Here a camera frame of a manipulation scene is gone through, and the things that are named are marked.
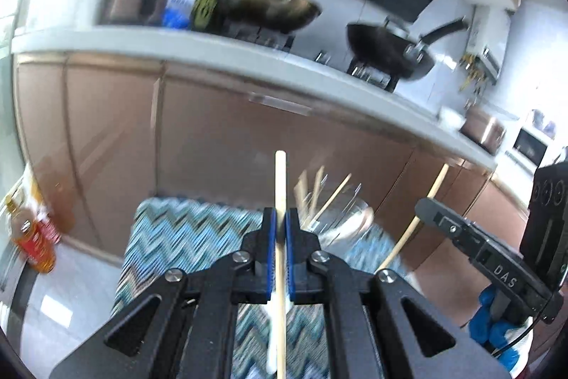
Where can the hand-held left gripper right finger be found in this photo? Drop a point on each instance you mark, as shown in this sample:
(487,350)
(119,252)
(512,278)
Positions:
(290,237)

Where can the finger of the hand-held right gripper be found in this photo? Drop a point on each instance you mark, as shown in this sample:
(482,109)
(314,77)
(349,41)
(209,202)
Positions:
(443,221)

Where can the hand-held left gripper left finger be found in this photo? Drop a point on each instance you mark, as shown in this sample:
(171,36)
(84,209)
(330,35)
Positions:
(271,237)

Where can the slim wooden chopstick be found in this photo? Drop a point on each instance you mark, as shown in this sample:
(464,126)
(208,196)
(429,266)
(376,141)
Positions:
(280,183)
(437,184)

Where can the bundle of wooden chopsticks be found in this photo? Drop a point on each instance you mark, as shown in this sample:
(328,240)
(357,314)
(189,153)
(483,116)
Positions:
(330,199)

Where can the person's right hand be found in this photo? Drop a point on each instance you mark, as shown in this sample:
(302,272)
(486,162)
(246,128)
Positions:
(483,325)

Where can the zigzag patterned cloth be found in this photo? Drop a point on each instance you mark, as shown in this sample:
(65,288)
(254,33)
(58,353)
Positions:
(186,237)

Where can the copper rice cooker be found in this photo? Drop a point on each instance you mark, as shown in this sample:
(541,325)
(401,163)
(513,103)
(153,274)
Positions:
(483,131)

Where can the white bowl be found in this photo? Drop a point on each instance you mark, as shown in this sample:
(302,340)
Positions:
(451,119)

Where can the white ceramic spoon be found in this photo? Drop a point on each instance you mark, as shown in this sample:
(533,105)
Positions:
(271,343)

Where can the white microwave oven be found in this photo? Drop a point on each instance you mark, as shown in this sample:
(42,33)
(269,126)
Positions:
(528,144)

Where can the copper base cabinets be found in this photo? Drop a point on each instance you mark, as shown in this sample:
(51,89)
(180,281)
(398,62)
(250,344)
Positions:
(199,135)

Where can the white water heater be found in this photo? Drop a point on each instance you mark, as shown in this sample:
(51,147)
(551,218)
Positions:
(490,63)

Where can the black wok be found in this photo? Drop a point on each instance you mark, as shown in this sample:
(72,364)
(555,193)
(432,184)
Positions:
(381,47)

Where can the black gas stove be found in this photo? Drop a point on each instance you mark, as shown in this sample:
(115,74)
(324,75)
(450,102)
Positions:
(266,38)

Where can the dark bottle yellow label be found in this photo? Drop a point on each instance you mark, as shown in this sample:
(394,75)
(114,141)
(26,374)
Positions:
(205,8)

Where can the amber oil bottle red label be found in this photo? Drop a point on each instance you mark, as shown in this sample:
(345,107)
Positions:
(33,241)

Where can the white kitchen countertop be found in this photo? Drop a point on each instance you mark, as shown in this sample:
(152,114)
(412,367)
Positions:
(133,39)

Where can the clear water bottle blue label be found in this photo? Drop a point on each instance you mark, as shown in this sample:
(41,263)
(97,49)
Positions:
(177,8)

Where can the glass sliding door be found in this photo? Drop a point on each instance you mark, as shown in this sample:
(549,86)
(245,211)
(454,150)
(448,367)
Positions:
(6,59)

